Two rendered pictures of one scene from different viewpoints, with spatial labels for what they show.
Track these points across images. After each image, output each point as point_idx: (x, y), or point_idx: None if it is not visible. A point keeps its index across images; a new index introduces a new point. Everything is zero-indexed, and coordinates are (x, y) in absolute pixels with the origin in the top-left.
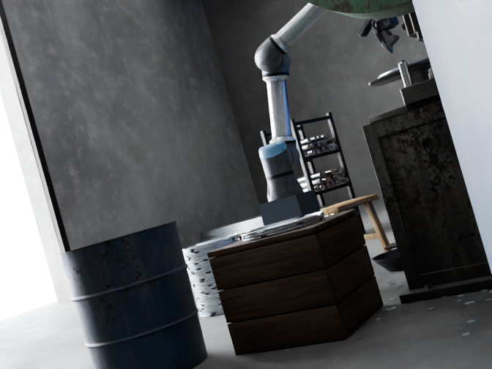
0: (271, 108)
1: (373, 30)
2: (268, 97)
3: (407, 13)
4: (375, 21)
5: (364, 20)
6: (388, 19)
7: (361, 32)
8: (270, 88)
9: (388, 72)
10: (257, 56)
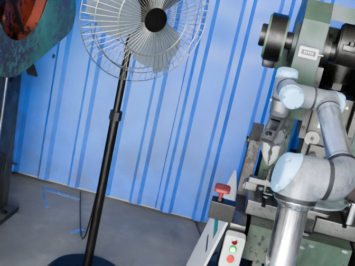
0: (298, 250)
1: (284, 142)
2: (297, 234)
3: None
4: (285, 132)
5: (279, 127)
6: (287, 133)
7: (274, 139)
8: (305, 221)
9: (343, 208)
10: (353, 185)
